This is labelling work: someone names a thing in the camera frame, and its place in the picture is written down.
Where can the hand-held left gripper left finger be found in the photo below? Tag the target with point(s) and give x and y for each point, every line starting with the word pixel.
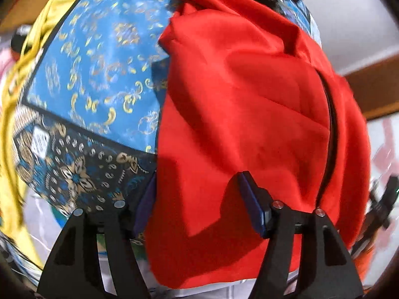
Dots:
pixel 146 199

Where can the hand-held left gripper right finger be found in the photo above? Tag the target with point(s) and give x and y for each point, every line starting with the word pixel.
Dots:
pixel 249 199

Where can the red zip jacket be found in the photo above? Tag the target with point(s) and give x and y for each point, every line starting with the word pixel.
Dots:
pixel 243 99

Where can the blue patterned bedspread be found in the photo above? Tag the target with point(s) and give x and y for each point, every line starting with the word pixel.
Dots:
pixel 99 68

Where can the yellow cloth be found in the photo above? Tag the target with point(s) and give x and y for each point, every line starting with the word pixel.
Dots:
pixel 18 99

